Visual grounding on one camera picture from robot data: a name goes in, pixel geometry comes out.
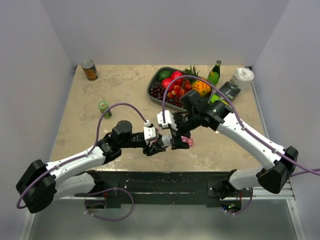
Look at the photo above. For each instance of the black green razor box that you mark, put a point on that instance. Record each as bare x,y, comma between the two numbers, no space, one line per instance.
230,90

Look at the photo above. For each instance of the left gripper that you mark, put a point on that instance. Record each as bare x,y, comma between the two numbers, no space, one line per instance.
150,150

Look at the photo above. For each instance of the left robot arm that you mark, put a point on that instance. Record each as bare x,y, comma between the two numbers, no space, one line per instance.
42,183

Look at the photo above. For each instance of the pink weekly pill organizer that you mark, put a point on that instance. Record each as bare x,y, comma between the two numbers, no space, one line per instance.
190,140

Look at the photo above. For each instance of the dark purple grape bunch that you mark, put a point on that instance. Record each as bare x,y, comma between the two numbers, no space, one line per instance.
157,92

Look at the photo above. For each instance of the grey fruit tray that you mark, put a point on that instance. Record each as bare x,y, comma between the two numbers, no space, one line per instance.
155,80

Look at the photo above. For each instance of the white pill bottle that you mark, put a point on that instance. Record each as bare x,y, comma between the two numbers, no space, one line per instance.
164,141

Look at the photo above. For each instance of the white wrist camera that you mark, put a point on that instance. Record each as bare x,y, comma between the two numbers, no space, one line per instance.
150,132
165,120

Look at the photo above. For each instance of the orange label tin can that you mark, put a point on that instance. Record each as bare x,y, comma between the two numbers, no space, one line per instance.
90,69

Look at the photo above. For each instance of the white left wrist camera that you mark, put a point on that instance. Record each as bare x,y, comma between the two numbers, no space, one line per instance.
150,132

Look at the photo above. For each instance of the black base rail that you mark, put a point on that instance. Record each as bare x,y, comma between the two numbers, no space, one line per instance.
163,188

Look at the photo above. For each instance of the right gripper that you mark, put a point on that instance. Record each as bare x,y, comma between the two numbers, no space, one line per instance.
176,140

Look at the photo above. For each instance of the green glass bottle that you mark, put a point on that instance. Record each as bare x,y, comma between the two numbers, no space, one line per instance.
214,75

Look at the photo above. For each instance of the small green can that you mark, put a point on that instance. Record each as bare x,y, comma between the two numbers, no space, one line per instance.
103,106

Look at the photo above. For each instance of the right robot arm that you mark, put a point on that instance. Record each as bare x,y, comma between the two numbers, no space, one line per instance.
277,162

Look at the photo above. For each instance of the orange artificial pineapple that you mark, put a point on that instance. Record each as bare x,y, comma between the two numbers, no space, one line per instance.
202,88

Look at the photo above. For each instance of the green lime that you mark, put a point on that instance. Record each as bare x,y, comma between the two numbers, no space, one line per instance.
164,75

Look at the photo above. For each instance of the red apple upper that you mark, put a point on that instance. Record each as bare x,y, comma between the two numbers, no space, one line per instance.
175,75

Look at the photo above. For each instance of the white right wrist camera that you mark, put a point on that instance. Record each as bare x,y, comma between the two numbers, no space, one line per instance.
165,120

